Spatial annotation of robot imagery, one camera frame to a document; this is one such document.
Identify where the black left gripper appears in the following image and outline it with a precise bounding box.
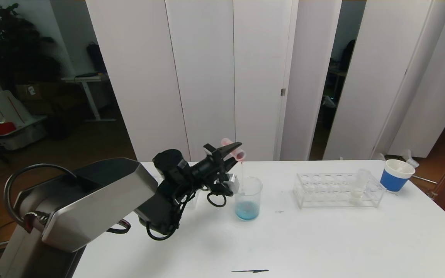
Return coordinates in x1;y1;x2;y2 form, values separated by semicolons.
191;141;243;176

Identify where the red pigment test tube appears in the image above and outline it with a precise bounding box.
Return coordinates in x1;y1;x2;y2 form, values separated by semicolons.
400;150;419;170
221;138;246;161

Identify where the clear glass beaker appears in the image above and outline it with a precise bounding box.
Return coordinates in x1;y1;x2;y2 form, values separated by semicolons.
233;176;263;221

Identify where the white pigment test tube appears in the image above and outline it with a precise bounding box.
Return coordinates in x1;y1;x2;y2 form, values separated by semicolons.
352;168;370;204

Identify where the white folding partition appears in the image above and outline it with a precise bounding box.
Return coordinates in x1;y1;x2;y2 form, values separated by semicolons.
323;0;445;161
87;0;343;162

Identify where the white standing desk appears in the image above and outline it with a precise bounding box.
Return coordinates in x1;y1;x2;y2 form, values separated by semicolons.
61;73;117;122

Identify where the black bag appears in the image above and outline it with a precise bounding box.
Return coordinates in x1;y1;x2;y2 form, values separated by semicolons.
87;42;108;75

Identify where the blue white paper cup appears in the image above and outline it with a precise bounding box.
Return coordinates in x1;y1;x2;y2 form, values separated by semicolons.
380;159;415;192

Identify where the brown cardboard box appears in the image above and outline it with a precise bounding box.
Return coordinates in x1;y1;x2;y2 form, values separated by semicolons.
16;82;53;103

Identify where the white machine with slanted panel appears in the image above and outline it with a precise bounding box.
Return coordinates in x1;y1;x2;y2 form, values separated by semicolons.
0;50;48;151

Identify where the dark green potted plant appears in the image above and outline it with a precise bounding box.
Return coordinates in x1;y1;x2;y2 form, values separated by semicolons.
0;0;63;93

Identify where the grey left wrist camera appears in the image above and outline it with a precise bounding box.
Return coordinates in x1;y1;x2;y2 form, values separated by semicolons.
222;173;241;194

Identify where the black left camera cable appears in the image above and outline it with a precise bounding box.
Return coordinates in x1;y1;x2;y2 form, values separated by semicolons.
206;181;231;208

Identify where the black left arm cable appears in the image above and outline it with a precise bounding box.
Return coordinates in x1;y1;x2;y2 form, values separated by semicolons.
4;163;79;233

